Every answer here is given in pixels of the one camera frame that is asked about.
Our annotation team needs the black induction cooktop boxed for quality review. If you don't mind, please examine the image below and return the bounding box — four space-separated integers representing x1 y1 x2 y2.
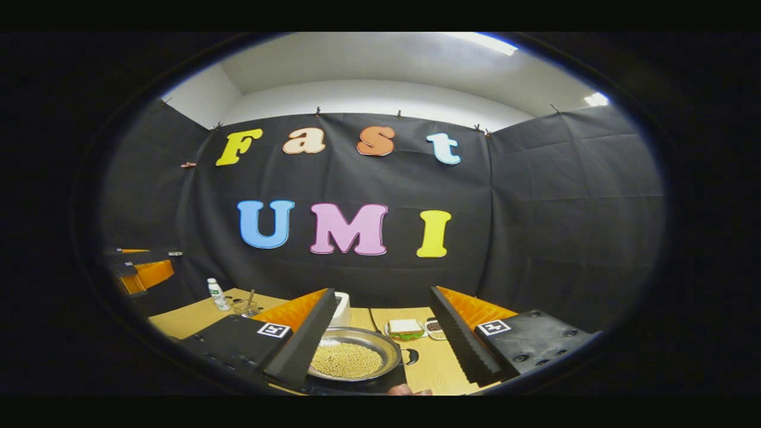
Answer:
303 357 408 394

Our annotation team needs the white toaster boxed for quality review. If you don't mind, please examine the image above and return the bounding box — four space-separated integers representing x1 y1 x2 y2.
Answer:
329 291 351 328

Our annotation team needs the steel pot with black handles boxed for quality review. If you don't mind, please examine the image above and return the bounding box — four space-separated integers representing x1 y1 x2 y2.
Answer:
308 326 420 382

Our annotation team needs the sandwich with lettuce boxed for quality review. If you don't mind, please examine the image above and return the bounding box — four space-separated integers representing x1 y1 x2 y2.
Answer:
388 319 424 341

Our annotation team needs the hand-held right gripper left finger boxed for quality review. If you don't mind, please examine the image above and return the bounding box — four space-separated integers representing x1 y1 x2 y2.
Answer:
178 288 338 390

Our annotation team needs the white drink bottle green label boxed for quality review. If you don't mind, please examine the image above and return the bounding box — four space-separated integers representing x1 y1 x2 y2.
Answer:
207 278 231 311

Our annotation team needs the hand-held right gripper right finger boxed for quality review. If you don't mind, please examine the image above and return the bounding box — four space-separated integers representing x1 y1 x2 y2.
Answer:
429 286 595 386

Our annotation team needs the pile of yellow soybeans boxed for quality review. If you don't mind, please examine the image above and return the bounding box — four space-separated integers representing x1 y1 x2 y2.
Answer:
311 342 384 379

